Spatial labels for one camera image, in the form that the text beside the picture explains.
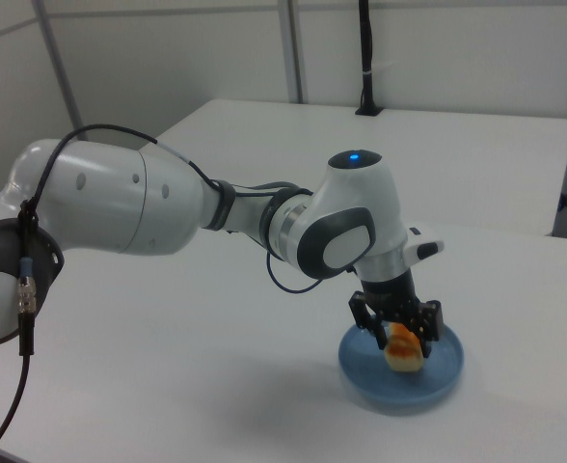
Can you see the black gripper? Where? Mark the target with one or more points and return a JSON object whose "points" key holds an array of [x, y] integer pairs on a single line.
{"points": [[392, 294]]}

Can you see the toy bread with orange stripes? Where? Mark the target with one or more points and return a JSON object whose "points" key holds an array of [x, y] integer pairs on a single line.
{"points": [[404, 358]]}

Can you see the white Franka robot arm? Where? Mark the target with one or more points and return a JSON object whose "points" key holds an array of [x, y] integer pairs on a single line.
{"points": [[119, 202]]}

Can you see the blue round plate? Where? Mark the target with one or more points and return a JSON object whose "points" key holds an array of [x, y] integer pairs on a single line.
{"points": [[360, 371]]}

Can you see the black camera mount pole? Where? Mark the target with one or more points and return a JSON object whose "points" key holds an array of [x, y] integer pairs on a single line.
{"points": [[368, 48]]}

